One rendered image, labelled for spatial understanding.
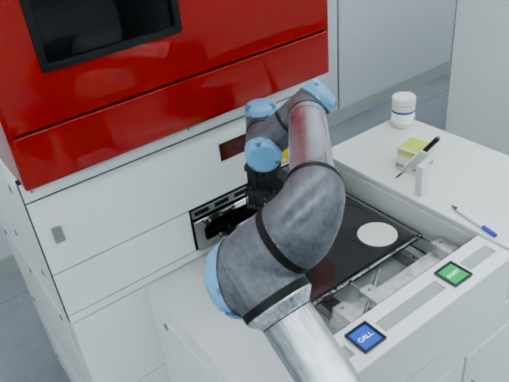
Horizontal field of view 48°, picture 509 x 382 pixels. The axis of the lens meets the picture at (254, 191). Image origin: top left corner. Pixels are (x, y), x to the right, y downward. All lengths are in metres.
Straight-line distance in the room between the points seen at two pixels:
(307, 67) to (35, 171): 0.70
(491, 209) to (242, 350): 0.68
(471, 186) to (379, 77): 2.68
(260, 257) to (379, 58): 3.36
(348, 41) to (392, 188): 2.40
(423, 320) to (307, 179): 0.45
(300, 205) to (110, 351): 0.90
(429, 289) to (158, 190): 0.65
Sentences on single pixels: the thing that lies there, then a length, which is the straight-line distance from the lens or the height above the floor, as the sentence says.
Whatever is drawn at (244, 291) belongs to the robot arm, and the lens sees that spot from 0.83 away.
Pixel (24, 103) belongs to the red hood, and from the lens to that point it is 1.13.
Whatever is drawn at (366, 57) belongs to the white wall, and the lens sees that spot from 4.00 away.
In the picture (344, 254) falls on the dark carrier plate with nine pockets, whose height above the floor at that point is 0.90.
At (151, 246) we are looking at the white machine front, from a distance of 1.45.
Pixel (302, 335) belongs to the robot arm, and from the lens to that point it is 0.83.
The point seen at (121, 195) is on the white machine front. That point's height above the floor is 1.10.
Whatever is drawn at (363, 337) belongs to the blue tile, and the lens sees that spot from 1.12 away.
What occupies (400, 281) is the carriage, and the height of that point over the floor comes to 0.88.
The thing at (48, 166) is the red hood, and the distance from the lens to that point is 1.19.
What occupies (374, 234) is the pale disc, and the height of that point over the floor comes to 0.90.
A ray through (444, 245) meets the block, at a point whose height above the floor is 0.91.
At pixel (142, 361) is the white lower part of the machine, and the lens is 1.66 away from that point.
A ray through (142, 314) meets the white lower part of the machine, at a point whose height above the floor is 0.73.
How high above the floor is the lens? 1.79
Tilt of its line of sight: 33 degrees down
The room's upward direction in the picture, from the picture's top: 6 degrees counter-clockwise
